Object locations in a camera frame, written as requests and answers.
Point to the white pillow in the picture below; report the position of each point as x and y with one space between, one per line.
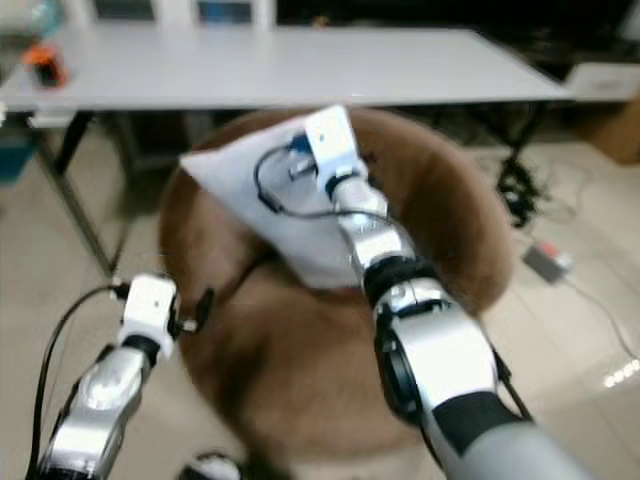
228 190

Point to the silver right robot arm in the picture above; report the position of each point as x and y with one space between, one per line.
450 350

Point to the grey power strip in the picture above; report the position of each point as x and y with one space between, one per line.
547 261

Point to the robot left leg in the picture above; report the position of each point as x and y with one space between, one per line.
211 468

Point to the white framed dark panel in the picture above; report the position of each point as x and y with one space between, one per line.
225 11
123 11

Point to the white table with black legs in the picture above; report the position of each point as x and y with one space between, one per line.
280 68

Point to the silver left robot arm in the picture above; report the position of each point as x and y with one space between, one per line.
105 400

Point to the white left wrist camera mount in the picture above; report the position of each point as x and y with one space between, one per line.
150 305

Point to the brown cardboard box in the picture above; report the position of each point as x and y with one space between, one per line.
616 132

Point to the brown round sofa chair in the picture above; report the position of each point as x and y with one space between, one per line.
290 380

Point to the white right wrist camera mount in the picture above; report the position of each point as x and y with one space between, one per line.
332 138

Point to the orange and black device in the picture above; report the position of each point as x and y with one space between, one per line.
48 66

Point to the blue mat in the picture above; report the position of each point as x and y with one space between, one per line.
15 157

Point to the white box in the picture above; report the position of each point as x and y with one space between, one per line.
605 80

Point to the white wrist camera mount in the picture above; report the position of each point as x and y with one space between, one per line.
332 138
150 305

